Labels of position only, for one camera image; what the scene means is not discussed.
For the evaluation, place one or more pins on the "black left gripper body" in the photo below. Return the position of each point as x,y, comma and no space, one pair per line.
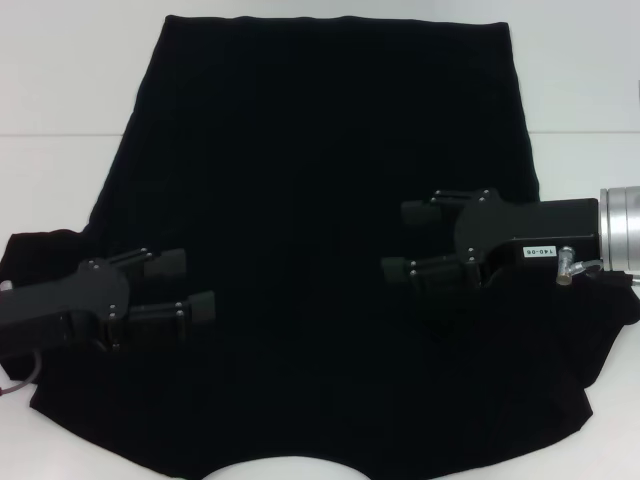
65,300

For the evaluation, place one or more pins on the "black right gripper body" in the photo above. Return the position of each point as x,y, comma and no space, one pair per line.
530,225

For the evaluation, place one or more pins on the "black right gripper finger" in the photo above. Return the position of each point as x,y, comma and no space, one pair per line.
420,212
440,275

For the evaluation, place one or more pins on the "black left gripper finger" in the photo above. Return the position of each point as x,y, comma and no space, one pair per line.
160,320
167,262

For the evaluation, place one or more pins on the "black shirt with FREE print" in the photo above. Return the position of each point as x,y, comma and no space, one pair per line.
320,150

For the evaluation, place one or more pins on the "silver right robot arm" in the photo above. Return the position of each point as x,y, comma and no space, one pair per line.
622,230

